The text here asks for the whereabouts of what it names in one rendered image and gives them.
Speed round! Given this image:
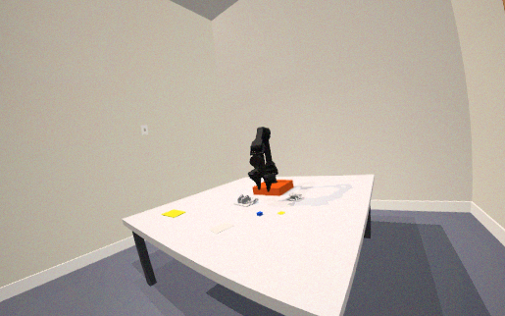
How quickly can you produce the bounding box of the yellow flat plate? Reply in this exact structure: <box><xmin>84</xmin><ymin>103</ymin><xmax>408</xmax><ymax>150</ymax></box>
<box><xmin>161</xmin><ymin>209</ymin><xmax>186</xmax><ymax>218</ymax></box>

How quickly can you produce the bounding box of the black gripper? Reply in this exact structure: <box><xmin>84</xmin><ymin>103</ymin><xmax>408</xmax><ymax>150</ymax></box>
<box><xmin>251</xmin><ymin>164</ymin><xmax>276</xmax><ymax>192</ymax></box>

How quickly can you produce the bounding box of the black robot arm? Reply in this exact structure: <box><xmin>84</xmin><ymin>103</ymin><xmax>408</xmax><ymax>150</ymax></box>
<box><xmin>248</xmin><ymin>127</ymin><xmax>278</xmax><ymax>180</ymax></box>

